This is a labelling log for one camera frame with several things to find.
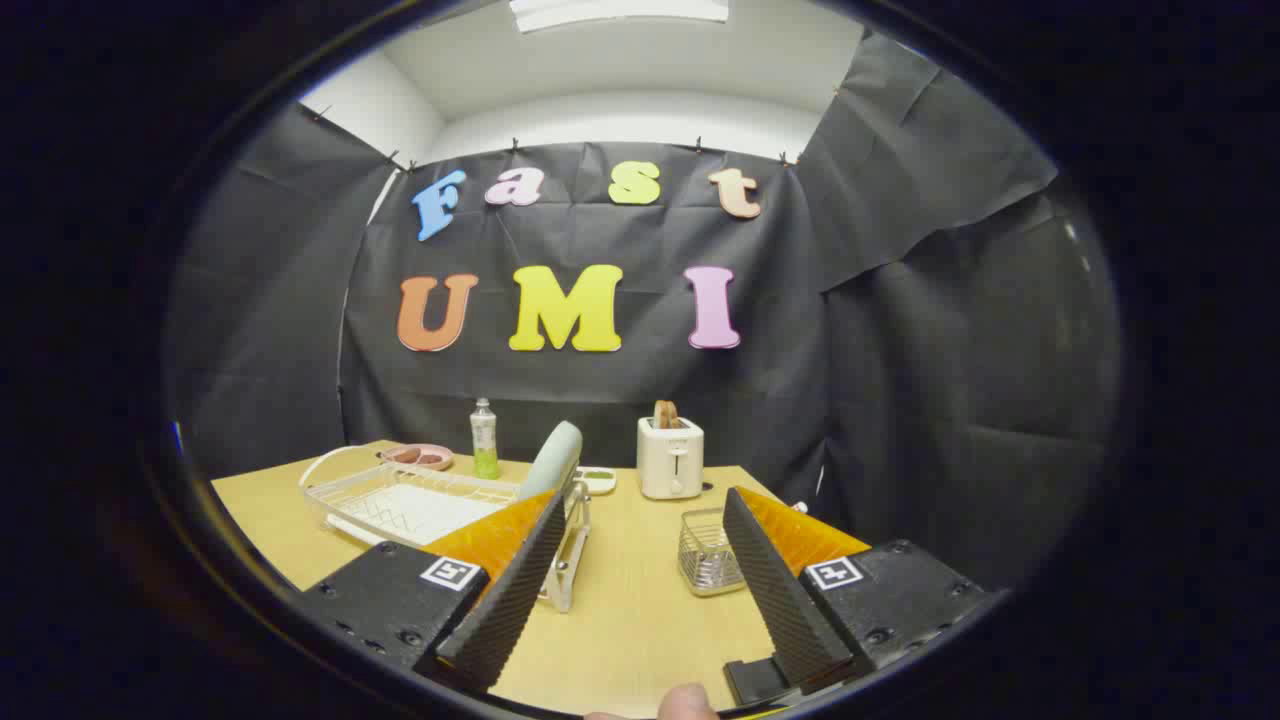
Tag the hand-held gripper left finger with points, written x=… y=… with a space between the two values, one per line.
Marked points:
x=515 y=590

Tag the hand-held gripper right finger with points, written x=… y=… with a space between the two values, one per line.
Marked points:
x=775 y=590

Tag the white dish rack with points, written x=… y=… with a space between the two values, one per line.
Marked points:
x=420 y=510

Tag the pale green plate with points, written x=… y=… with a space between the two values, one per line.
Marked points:
x=552 y=460

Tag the small white compartment dish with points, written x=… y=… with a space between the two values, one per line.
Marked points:
x=598 y=481

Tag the pink plate with food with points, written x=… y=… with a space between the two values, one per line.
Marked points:
x=420 y=457

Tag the green drink bottle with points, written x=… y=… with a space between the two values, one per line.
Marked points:
x=485 y=440

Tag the cream toaster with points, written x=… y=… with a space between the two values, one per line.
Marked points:
x=670 y=460

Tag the brown toast slice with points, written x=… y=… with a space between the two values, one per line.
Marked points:
x=666 y=414

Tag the black backdrop cloth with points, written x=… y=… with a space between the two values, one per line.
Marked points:
x=900 y=400

